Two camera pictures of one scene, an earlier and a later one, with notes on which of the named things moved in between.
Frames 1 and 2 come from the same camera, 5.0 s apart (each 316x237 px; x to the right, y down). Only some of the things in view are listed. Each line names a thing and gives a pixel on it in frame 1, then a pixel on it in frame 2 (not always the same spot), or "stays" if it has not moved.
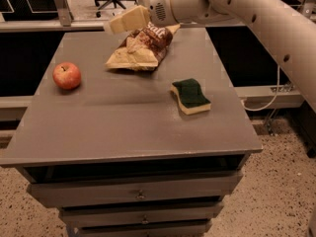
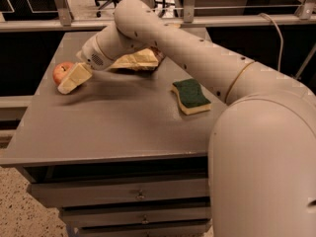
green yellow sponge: x=190 y=96 stays
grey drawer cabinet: x=112 y=149 stays
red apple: x=66 y=75 stays
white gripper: x=158 y=4 -> x=91 y=54
